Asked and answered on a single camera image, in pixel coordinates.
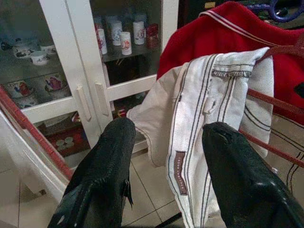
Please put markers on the white curved frame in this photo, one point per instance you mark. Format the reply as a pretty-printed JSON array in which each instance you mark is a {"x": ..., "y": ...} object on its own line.
[{"x": 28, "y": 154}]

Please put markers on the purple plastic hanger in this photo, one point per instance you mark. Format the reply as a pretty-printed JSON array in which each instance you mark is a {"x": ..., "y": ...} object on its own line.
[{"x": 280, "y": 13}]

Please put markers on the painted ceramic teapot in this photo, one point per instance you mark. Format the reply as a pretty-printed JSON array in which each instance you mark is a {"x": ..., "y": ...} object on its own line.
[
  {"x": 55, "y": 84},
  {"x": 20, "y": 89}
]

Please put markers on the red garment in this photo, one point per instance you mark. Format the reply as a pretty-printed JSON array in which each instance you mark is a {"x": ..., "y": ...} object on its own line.
[{"x": 213, "y": 40}]

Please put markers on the white painted cup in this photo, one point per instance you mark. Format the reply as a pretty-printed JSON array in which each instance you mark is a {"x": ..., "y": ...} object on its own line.
[
  {"x": 21, "y": 52},
  {"x": 48, "y": 49}
]

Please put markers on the red gift box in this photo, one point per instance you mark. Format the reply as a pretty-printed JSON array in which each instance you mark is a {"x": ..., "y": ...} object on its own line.
[{"x": 64, "y": 142}]

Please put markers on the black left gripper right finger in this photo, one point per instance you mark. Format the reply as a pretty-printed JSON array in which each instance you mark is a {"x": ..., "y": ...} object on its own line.
[{"x": 242, "y": 178}]

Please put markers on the white printed canister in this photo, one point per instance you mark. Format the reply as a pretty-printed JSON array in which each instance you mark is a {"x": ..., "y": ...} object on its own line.
[
  {"x": 139, "y": 32},
  {"x": 102, "y": 41},
  {"x": 126, "y": 43},
  {"x": 116, "y": 33}
]

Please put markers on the red canister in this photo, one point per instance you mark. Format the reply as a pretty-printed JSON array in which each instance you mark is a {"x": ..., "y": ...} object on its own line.
[{"x": 152, "y": 35}]

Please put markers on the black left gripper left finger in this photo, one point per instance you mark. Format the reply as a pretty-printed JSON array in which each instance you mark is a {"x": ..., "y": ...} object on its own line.
[{"x": 104, "y": 166}]

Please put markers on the red plastic bar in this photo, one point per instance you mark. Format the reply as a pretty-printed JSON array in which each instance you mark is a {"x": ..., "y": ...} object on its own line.
[{"x": 35, "y": 133}]

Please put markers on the white painted mug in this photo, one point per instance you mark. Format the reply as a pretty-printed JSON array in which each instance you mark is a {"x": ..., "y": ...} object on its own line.
[{"x": 39, "y": 58}]

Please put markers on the white glass door cabinet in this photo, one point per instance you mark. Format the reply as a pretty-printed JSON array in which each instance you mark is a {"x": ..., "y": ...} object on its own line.
[{"x": 78, "y": 71}]

